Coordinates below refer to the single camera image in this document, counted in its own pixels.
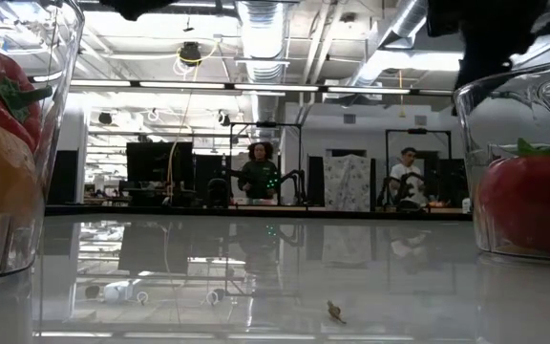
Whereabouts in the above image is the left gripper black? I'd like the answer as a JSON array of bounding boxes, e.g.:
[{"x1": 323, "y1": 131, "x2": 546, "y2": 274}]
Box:
[{"x1": 97, "y1": 0, "x2": 179, "y2": 21}]

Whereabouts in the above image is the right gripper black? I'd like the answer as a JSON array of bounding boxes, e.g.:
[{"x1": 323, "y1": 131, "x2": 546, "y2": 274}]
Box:
[{"x1": 426, "y1": 0, "x2": 550, "y2": 90}]

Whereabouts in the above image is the red tomato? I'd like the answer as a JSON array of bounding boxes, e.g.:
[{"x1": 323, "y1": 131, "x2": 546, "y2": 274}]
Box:
[{"x1": 475, "y1": 138, "x2": 550, "y2": 257}]

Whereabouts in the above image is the clear plastic basket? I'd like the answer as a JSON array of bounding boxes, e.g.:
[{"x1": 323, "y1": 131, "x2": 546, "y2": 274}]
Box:
[
  {"x1": 453, "y1": 56, "x2": 550, "y2": 263},
  {"x1": 0, "y1": 0, "x2": 86, "y2": 284}
]

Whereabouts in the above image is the black background monitor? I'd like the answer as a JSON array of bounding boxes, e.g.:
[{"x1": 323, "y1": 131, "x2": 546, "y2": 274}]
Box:
[{"x1": 125, "y1": 140, "x2": 195, "y2": 185}]

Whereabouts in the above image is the overhead LED light bar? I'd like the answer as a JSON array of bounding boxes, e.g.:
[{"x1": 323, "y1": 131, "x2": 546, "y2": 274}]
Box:
[{"x1": 67, "y1": 78, "x2": 455, "y2": 97}]

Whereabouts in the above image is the person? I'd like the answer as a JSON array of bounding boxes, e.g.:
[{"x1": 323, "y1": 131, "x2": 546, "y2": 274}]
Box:
[
  {"x1": 237, "y1": 140, "x2": 281, "y2": 201},
  {"x1": 388, "y1": 146, "x2": 429, "y2": 202}
]

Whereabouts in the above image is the black background chair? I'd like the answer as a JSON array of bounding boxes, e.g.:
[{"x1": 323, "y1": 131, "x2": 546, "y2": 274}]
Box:
[{"x1": 206, "y1": 177, "x2": 232, "y2": 208}]

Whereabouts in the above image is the patterned white cloth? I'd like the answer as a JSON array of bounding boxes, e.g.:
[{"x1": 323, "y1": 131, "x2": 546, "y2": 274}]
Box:
[{"x1": 321, "y1": 153, "x2": 372, "y2": 212}]

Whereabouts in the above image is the small brown stem scrap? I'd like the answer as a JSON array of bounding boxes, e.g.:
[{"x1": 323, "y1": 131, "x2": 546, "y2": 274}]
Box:
[{"x1": 327, "y1": 299, "x2": 348, "y2": 326}]

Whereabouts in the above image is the black ceiling dome camera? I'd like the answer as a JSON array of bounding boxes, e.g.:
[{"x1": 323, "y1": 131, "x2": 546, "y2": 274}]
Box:
[{"x1": 179, "y1": 41, "x2": 203, "y2": 68}]

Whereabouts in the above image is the smooth metal ceiling duct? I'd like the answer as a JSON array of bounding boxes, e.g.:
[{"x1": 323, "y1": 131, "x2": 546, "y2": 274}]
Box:
[{"x1": 349, "y1": 0, "x2": 429, "y2": 87}]

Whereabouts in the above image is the black background rig frame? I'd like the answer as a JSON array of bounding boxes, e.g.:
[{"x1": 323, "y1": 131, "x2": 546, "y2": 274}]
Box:
[
  {"x1": 385, "y1": 127, "x2": 453, "y2": 206},
  {"x1": 229, "y1": 121, "x2": 304, "y2": 206}
]

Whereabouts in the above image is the ribbed silver ceiling duct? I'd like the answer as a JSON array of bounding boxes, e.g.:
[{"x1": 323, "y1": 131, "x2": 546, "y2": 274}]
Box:
[{"x1": 234, "y1": 0, "x2": 288, "y2": 125}]

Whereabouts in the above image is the hanging yellow cable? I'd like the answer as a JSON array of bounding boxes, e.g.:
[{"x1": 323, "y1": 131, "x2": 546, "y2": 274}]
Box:
[{"x1": 167, "y1": 40, "x2": 222, "y2": 202}]

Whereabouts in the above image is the black metal table frame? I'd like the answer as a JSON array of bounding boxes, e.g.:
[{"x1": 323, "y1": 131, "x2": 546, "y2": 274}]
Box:
[{"x1": 44, "y1": 204, "x2": 472, "y2": 222}]

